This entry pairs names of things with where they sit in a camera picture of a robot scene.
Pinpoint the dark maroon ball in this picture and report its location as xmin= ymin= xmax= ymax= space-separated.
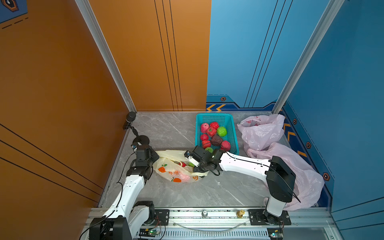
xmin=211 ymin=135 xmax=223 ymax=146

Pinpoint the orange-red ball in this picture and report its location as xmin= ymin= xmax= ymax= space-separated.
xmin=206 ymin=127 xmax=217 ymax=138

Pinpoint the yellow knotted plastic bag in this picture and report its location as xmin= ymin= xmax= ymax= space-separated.
xmin=153 ymin=150 xmax=209 ymax=183

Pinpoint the pink plastic bag with hearts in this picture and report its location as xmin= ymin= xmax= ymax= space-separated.
xmin=246 ymin=143 xmax=325 ymax=211

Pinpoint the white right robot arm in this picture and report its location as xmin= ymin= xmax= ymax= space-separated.
xmin=185 ymin=146 xmax=298 ymax=218

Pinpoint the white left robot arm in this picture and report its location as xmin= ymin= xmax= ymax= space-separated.
xmin=79 ymin=143 xmax=159 ymax=240

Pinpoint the pink knotted plastic bag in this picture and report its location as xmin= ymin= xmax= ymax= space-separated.
xmin=237 ymin=114 xmax=285 ymax=152

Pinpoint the teal plastic basket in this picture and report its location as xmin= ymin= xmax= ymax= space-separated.
xmin=195 ymin=113 xmax=240 ymax=154

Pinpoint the black desktop microphone stand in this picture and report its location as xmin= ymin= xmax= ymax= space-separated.
xmin=123 ymin=112 xmax=150 ymax=146

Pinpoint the left green circuit board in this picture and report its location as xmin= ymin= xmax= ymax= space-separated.
xmin=138 ymin=228 xmax=159 ymax=238

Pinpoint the green circuit board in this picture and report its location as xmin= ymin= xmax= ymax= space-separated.
xmin=267 ymin=228 xmax=284 ymax=240
xmin=138 ymin=228 xmax=159 ymax=238

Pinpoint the right green circuit board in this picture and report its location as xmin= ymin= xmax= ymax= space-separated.
xmin=267 ymin=228 xmax=284 ymax=240

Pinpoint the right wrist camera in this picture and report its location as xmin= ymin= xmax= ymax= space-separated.
xmin=184 ymin=146 xmax=213 ymax=167

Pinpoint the silver knob on rail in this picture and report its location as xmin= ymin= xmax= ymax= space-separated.
xmin=202 ymin=210 xmax=208 ymax=218

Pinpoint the brass knob on rail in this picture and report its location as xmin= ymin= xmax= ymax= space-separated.
xmin=236 ymin=210 xmax=245 ymax=219

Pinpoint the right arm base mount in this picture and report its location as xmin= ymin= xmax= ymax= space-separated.
xmin=248 ymin=209 xmax=292 ymax=226

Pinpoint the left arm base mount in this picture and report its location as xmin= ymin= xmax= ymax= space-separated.
xmin=144 ymin=209 xmax=170 ymax=226

